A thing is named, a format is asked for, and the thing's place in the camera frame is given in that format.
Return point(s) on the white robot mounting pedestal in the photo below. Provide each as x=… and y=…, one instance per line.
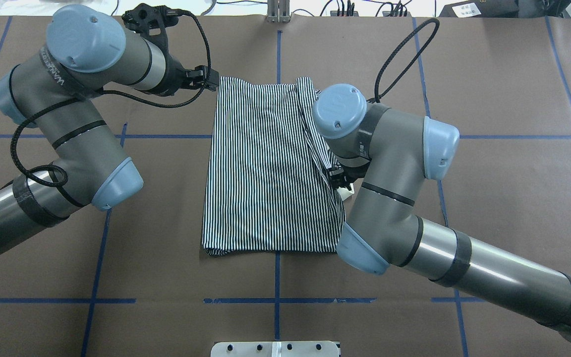
x=312, y=348

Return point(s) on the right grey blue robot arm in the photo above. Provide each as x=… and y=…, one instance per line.
x=394, y=153

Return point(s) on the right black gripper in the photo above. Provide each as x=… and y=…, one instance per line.
x=337, y=177

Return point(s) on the black box with label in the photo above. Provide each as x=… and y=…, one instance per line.
x=480, y=8

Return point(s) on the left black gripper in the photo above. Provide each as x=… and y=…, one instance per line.
x=174, y=76

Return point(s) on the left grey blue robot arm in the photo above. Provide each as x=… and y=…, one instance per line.
x=66, y=155

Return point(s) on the aluminium frame post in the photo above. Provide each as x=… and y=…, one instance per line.
x=278, y=11

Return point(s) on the navy white striped polo shirt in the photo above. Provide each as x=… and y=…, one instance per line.
x=268, y=185

